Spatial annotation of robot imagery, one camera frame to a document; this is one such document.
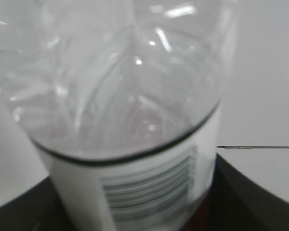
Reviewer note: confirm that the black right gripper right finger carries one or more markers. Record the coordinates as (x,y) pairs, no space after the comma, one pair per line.
(235,203)

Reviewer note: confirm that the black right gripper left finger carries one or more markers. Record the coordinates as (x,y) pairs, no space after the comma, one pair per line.
(38,209)

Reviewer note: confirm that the clear water bottle red label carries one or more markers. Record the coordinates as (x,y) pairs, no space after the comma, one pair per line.
(122,99)

